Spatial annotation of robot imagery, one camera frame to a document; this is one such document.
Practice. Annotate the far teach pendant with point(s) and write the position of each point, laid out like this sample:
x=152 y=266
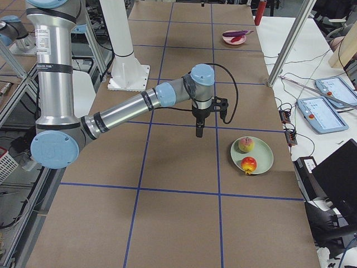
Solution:
x=337 y=88

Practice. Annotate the teach pendant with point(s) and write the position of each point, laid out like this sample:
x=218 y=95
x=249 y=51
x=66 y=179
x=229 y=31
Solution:
x=337 y=88
x=321 y=115

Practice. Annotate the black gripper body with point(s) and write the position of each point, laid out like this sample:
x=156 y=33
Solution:
x=199 y=114

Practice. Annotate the red chili pepper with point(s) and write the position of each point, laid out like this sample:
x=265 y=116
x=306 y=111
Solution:
x=238 y=39

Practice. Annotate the orange black adapter far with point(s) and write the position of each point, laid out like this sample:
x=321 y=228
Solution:
x=285 y=116

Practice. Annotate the black laptop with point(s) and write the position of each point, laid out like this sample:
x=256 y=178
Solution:
x=336 y=175

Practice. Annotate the red fire extinguisher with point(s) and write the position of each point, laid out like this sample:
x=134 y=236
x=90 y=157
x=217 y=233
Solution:
x=260 y=12

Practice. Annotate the pink plate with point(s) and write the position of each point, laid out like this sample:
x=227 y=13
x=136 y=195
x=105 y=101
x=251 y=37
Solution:
x=227 y=40

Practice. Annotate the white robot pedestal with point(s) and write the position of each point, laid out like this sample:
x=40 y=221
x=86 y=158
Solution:
x=127 y=72

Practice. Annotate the aluminium frame post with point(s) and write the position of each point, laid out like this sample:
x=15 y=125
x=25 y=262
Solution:
x=292 y=36

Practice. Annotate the wooden board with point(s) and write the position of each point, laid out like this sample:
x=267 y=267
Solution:
x=345 y=51

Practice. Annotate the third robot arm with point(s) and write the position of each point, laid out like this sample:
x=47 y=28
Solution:
x=15 y=36

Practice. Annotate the white chair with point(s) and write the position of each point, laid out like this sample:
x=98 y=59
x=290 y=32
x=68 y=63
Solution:
x=84 y=93

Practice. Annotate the purple eggplant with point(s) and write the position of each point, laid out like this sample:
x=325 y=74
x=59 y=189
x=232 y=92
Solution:
x=236 y=33

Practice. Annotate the orange black adapter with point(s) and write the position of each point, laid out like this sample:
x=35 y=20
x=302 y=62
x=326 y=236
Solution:
x=290 y=138
x=285 y=116

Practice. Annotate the near teach pendant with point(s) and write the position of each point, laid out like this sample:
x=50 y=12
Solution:
x=321 y=115

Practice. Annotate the orange black adapter near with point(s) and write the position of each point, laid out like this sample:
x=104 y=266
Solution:
x=290 y=138

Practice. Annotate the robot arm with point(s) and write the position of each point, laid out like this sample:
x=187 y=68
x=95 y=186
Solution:
x=67 y=124

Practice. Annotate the white plastic basket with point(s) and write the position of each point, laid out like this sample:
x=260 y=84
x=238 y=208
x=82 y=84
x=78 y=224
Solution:
x=8 y=165

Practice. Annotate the yellow pink peach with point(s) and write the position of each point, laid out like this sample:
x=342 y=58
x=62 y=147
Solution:
x=246 y=144

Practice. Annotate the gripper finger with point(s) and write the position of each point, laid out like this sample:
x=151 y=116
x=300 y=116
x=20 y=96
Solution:
x=199 y=129

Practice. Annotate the green plate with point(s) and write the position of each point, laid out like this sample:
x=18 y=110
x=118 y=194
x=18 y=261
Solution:
x=262 y=153

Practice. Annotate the red yellow pomegranate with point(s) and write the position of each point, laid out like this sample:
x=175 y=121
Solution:
x=248 y=165

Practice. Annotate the black box with label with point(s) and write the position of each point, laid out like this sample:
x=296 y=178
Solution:
x=309 y=186

